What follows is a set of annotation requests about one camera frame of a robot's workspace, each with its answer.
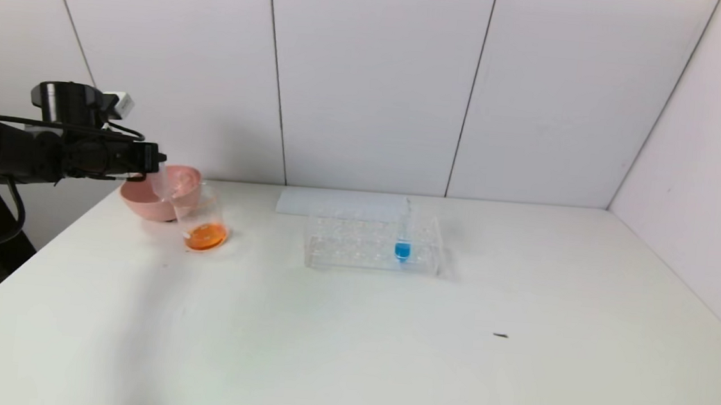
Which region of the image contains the pink bowl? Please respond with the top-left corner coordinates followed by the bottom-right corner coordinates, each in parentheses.
top-left (118, 160), bottom-right (203, 226)

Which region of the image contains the thin black camera cable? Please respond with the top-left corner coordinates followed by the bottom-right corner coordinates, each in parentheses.
top-left (0, 103), bottom-right (148, 142)

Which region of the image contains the test tube with blue pigment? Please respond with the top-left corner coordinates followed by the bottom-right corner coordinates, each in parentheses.
top-left (393, 199), bottom-right (416, 264)

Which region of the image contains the test tube with yellow pigment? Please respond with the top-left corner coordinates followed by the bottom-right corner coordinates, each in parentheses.
top-left (145, 160), bottom-right (179, 207)

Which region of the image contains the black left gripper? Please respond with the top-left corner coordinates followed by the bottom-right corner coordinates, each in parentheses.
top-left (99, 138), bottom-right (169, 181)

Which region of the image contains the clear glass beaker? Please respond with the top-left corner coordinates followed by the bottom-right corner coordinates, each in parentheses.
top-left (167, 182), bottom-right (235, 257)

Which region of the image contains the white paper sheet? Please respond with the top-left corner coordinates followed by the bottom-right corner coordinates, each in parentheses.
top-left (275, 186), bottom-right (412, 225)

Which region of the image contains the clear acrylic test tube rack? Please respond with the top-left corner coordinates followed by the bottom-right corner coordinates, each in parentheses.
top-left (302, 201), bottom-right (445, 279)

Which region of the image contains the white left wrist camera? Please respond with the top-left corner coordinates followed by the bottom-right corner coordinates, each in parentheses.
top-left (101, 90), bottom-right (136, 119)

